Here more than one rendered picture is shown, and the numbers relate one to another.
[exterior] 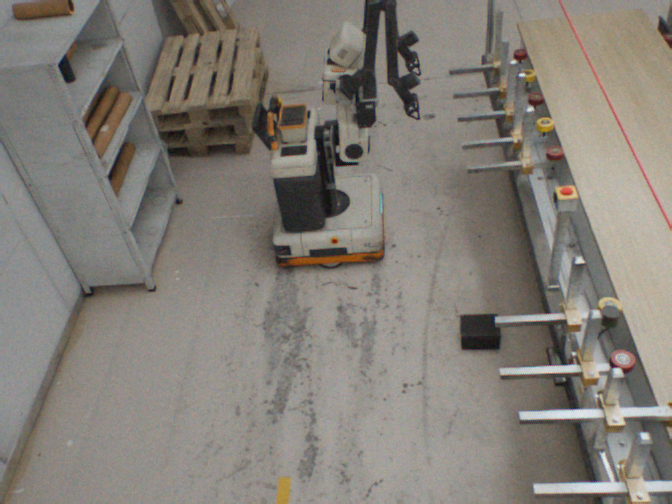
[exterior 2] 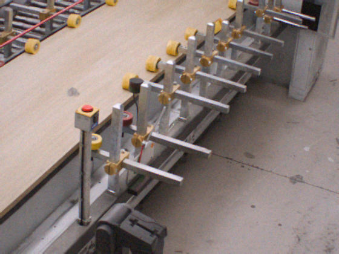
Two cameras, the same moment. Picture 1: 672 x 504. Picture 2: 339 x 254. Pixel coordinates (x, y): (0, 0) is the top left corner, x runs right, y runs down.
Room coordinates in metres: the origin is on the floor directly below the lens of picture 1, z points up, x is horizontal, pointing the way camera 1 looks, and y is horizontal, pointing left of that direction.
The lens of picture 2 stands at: (4.12, -0.12, 2.50)
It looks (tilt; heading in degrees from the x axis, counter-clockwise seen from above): 30 degrees down; 193
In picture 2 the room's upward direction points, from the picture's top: 6 degrees clockwise
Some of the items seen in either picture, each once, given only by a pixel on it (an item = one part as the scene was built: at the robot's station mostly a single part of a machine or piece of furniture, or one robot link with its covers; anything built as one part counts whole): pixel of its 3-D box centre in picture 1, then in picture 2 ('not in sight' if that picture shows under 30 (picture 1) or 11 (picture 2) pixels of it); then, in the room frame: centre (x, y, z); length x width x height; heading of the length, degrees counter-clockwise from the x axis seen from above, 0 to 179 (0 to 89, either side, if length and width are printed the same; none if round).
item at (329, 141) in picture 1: (347, 141); not in sight; (3.31, -0.21, 0.68); 0.28 x 0.27 x 0.25; 171
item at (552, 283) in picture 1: (557, 248); (84, 177); (1.93, -0.92, 0.93); 0.05 x 0.05 x 0.45; 81
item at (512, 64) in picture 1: (509, 101); not in sight; (3.15, -1.10, 0.87); 0.04 x 0.04 x 0.48; 81
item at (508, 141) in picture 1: (504, 142); not in sight; (2.87, -0.99, 0.80); 0.43 x 0.03 x 0.04; 81
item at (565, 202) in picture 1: (565, 199); (86, 118); (1.92, -0.92, 1.18); 0.07 x 0.07 x 0.08; 81
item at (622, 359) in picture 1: (620, 367); (123, 125); (1.36, -0.94, 0.85); 0.08 x 0.08 x 0.11
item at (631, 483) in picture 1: (632, 483); (190, 74); (0.90, -0.76, 0.95); 0.14 x 0.06 x 0.05; 171
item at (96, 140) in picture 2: (607, 314); (92, 149); (1.61, -1.00, 0.85); 0.08 x 0.08 x 0.11
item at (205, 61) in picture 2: not in sight; (208, 58); (0.66, -0.72, 0.95); 0.14 x 0.06 x 0.05; 171
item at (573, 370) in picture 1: (562, 371); (163, 140); (1.39, -0.75, 0.84); 0.43 x 0.03 x 0.04; 81
